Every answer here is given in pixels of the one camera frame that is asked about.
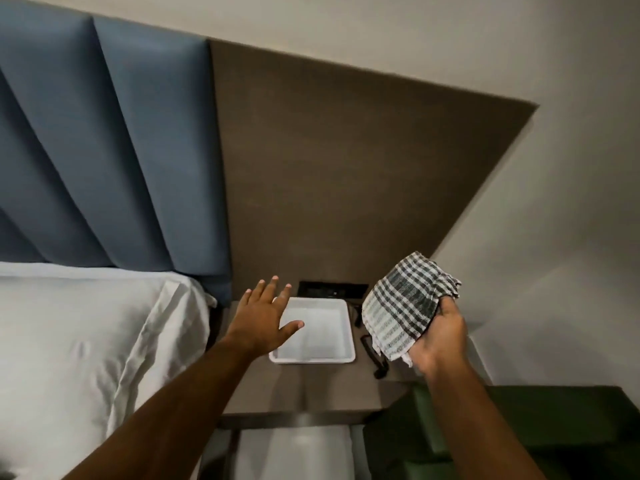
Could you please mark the black wall socket panel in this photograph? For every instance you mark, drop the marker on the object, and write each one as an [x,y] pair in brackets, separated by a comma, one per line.
[332,289]

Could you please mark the white pillow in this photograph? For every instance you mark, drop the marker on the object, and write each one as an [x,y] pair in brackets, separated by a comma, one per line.
[85,354]

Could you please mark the person's left little finger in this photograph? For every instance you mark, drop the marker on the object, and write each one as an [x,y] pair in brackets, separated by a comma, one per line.
[245,298]

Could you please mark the person's right forearm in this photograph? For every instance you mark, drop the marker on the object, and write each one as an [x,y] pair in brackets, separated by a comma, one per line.
[475,419]

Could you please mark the person's right fingers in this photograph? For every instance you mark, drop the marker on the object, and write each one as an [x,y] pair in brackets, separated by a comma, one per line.
[446,307]

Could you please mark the person's left hand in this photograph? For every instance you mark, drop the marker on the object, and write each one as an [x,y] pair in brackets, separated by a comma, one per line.
[257,319]

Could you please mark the black white checkered cloth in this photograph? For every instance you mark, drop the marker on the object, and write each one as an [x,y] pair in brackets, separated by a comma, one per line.
[402,304]

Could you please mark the brown wall panel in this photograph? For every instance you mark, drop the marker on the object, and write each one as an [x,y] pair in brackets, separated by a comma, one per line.
[340,184]

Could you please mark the blue padded headboard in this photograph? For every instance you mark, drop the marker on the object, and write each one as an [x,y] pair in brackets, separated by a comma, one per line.
[110,144]

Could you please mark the person's left forearm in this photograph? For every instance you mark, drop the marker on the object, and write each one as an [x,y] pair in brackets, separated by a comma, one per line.
[165,419]

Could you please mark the dark green armchair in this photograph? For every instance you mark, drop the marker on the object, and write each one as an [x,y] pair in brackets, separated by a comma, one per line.
[550,429]

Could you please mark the person's left middle finger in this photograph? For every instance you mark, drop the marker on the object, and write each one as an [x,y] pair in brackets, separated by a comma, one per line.
[270,289]

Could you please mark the person's right hand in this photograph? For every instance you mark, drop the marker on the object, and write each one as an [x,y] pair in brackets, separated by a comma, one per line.
[440,337]

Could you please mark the white rectangular tray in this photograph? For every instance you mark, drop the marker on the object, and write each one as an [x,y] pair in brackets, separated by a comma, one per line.
[320,332]

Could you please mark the brown bedside table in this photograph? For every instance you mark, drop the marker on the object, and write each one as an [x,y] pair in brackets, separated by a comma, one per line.
[310,384]

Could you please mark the person's left thumb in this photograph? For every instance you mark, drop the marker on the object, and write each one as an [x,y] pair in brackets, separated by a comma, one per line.
[290,331]

